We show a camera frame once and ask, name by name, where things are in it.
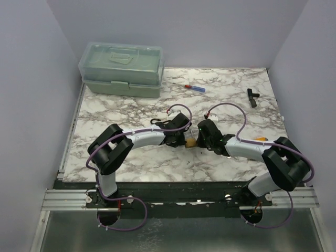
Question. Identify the green plastic toolbox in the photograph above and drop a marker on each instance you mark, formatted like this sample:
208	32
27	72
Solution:
122	70

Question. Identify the black T-shaped tool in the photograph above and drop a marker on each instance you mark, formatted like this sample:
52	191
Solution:
251	97

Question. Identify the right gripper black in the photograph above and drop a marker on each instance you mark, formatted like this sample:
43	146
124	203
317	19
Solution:
199	143

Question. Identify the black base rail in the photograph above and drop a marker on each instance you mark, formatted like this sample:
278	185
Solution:
176	200

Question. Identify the aluminium extrusion rail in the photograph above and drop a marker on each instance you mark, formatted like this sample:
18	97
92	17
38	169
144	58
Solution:
78	200

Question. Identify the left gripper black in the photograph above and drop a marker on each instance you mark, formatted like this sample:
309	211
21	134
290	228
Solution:
180	143

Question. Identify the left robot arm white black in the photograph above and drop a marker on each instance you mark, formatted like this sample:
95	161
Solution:
109	150

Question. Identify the brass padlock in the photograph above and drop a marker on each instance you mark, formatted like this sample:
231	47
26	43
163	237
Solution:
190	140

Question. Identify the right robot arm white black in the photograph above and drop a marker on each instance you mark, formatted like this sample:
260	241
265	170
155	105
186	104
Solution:
285	164

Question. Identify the black padlock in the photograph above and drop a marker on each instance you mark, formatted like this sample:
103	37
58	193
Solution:
158	121

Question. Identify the red blue screwdriver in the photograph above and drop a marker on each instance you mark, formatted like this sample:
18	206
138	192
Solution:
189	87

